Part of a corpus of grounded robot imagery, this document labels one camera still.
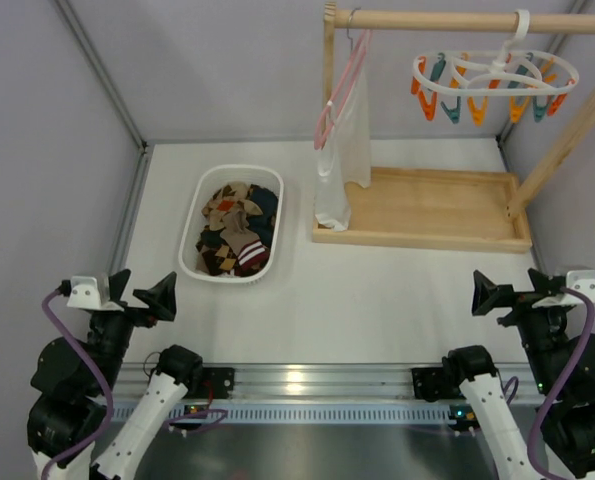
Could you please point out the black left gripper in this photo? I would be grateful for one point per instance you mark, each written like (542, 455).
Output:
(134, 310)

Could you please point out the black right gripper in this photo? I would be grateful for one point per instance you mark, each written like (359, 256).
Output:
(518, 301)

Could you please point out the brown argyle sock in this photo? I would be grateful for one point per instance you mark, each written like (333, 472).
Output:
(217, 260)

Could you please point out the beige orange argyle sock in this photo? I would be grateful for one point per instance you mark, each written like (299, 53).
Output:
(231, 198)

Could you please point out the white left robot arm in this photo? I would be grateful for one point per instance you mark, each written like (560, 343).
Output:
(77, 371)

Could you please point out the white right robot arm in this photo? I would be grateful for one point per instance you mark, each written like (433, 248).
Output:
(557, 439)

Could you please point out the white sock clip hanger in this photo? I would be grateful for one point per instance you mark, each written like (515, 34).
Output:
(457, 82)

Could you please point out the wooden clothes rack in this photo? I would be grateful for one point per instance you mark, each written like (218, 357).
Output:
(444, 209)

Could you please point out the white perforated plastic basket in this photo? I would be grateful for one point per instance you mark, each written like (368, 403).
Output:
(196, 227)

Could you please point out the dark navy ribbed sock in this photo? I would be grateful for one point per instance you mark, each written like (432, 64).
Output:
(263, 224)

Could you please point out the white hanging cloth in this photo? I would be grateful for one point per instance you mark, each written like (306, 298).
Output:
(346, 157)

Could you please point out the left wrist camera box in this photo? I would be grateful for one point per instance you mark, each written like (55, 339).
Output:
(86, 292)

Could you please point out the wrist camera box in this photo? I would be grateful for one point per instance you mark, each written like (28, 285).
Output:
(574, 284)
(86, 292)

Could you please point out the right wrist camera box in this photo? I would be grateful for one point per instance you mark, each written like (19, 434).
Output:
(574, 284)

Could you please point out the aluminium mounting rail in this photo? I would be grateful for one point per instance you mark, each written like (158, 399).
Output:
(315, 381)

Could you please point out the grey slotted cable duct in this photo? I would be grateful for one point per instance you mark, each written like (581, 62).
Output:
(327, 414)

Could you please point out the pink wire hanger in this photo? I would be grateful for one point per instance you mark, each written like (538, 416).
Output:
(341, 92)

